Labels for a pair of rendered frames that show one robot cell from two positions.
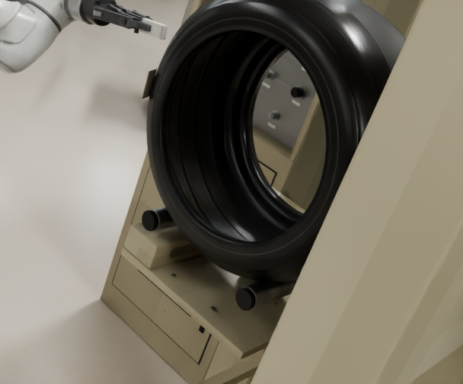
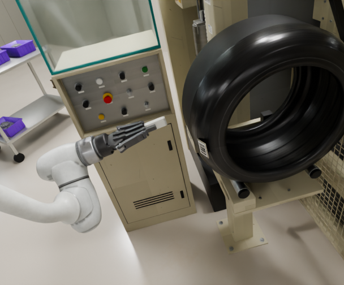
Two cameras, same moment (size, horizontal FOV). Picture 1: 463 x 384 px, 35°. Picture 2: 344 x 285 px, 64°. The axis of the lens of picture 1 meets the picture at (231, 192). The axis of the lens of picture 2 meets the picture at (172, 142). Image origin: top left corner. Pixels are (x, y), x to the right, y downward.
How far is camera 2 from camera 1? 1.15 m
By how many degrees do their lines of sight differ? 33
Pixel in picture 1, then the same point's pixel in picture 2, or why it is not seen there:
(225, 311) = (289, 185)
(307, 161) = not seen: hidden behind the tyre
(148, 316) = (155, 215)
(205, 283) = (265, 185)
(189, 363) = (186, 209)
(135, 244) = (241, 207)
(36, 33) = (91, 192)
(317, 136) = not seen: hidden behind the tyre
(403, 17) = (243, 10)
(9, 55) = (96, 217)
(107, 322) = (143, 234)
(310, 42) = (314, 52)
